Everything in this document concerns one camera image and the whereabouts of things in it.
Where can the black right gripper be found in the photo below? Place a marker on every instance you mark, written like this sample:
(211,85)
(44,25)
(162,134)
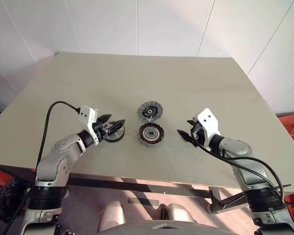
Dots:
(198,134)

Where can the grey table leg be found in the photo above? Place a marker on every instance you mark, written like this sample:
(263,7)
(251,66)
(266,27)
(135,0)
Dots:
(225,202)

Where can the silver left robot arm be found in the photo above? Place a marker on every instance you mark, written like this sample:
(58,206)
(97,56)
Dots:
(51,161)

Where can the small orange object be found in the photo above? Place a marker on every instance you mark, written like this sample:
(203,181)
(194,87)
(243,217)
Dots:
(1,177)

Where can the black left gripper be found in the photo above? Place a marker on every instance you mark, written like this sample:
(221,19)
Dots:
(104,131)

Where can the black floor tape strip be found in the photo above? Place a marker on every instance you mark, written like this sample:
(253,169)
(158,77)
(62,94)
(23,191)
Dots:
(144,201)

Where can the round grey motor rotor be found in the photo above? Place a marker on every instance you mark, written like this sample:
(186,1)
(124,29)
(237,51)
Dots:
(150,111)

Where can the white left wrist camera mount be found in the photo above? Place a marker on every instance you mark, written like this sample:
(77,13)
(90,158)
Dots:
(85,113)

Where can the beige right robot leg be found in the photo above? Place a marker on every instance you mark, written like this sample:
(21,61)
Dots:
(181,213)

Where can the motor stator with copper windings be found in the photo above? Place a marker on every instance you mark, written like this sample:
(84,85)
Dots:
(151,134)

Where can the grey robot torso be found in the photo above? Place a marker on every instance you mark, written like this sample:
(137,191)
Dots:
(149,227)

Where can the black textured round object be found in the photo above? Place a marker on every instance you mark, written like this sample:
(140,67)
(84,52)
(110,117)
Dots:
(11,198)

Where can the beige robot leg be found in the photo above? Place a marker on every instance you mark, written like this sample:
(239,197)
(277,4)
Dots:
(111,215)
(181,213)

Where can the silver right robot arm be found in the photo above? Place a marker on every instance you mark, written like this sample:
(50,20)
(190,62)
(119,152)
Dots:
(237,147)

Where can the beige left robot leg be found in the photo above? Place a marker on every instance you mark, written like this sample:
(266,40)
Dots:
(111,215)

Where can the grey metal round flange part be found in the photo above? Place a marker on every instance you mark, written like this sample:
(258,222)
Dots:
(116,137)

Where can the black table frame bar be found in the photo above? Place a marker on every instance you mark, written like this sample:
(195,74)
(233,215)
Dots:
(137,187)

